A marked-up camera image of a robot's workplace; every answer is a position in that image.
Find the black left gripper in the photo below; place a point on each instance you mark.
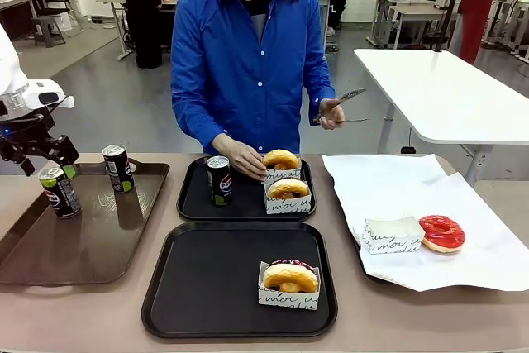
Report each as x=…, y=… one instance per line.
x=25, y=125

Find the black green Pepsi can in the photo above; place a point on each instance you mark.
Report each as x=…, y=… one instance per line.
x=62, y=198
x=219, y=181
x=119, y=169

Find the plain glazed donut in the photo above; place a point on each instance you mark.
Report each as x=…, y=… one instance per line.
x=281, y=158
x=288, y=188

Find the white printed paper donut box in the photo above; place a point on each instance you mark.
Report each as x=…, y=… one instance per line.
x=392, y=237
x=285, y=174

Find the chocolate donut with coloured sprinkles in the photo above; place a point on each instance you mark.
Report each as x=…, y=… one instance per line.
x=291, y=262

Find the metal serving tongs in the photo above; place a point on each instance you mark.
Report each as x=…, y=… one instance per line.
x=351, y=94

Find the person's left forearm blue sleeve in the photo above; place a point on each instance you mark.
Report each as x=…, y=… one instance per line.
x=320, y=90

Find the person's right forearm blue sleeve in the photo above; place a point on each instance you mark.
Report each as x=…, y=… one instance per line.
x=194, y=125

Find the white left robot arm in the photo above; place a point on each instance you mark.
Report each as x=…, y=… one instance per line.
x=12, y=76

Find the person's right hand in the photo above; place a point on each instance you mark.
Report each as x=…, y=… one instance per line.
x=246, y=160

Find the person's left hand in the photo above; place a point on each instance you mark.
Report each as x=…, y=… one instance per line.
x=330, y=115

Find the brown plastic serving tray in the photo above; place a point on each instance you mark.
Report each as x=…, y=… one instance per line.
x=95, y=237

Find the grey office chair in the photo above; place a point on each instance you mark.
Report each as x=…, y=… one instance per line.
x=53, y=10

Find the grey workbench table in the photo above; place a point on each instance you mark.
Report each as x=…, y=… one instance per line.
x=120, y=1
x=413, y=12

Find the standing person in black clothes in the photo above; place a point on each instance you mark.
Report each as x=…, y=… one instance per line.
x=142, y=6

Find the black plastic serving tray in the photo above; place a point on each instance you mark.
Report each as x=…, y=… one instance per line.
x=206, y=278
x=244, y=204

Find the person in blue shirt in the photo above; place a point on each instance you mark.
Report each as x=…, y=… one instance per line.
x=248, y=72

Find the white paper sheet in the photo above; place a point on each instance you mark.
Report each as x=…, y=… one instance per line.
x=392, y=187

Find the black table foot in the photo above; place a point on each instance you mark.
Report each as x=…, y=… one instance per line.
x=408, y=149

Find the white table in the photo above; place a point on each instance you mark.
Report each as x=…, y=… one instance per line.
x=446, y=92

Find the red glazed donut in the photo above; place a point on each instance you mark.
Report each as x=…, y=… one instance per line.
x=450, y=239

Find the black stand pole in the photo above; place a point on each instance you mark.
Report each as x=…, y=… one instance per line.
x=449, y=6

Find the person in red clothes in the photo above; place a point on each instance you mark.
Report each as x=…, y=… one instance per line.
x=477, y=1

